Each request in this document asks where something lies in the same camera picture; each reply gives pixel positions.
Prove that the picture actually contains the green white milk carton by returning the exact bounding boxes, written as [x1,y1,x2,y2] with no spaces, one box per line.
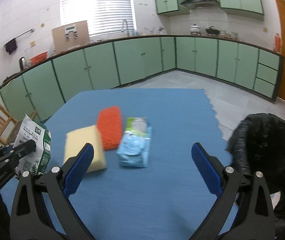
[13,114,51,176]

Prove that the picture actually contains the yellow sponge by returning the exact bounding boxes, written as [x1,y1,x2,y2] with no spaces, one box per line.
[63,125,107,173]

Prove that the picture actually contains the orange foam net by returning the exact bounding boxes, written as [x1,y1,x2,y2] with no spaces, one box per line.
[96,106,122,151]

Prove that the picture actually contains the light blue wipes pack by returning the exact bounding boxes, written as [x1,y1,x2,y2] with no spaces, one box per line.
[116,117,152,168]

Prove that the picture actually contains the black trash bag bin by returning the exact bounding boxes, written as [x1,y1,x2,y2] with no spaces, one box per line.
[226,113,285,239]

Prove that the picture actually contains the green lower cabinets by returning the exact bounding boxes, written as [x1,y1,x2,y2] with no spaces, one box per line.
[0,35,284,121]

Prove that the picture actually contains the electric kettle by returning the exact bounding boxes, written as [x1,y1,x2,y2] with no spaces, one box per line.
[19,57,27,71]

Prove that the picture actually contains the red basin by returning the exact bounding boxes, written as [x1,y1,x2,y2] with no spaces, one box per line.
[30,51,47,65]

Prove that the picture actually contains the dark towel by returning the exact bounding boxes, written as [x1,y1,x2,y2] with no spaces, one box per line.
[4,38,17,55]

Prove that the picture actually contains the blue table mat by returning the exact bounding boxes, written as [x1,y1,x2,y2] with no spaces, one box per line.
[46,88,231,239]

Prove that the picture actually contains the cardboard box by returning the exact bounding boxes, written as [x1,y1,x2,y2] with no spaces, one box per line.
[52,21,90,54]

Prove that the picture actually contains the faucet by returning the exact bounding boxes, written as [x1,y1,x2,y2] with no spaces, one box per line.
[121,19,129,37]

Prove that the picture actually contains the window blinds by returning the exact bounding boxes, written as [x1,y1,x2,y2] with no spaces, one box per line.
[60,0,136,35]

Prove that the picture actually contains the orange thermos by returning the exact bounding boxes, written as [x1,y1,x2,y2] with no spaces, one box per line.
[274,33,281,53]

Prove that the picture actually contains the black wok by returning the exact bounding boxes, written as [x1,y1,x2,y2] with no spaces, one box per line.
[206,26,220,36]

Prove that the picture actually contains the white pot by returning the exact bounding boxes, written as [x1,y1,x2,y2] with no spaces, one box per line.
[190,24,201,35]

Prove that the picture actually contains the range hood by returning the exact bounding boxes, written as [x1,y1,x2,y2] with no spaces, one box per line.
[181,0,220,9]

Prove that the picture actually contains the towel rail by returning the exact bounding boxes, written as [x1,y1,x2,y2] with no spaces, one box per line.
[14,28,35,39]

